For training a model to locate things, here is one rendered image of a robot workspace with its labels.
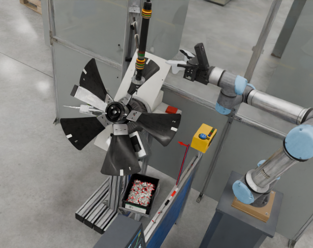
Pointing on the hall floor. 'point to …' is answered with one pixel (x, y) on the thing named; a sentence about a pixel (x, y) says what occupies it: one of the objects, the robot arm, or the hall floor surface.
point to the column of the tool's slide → (128, 41)
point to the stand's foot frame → (100, 209)
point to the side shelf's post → (147, 156)
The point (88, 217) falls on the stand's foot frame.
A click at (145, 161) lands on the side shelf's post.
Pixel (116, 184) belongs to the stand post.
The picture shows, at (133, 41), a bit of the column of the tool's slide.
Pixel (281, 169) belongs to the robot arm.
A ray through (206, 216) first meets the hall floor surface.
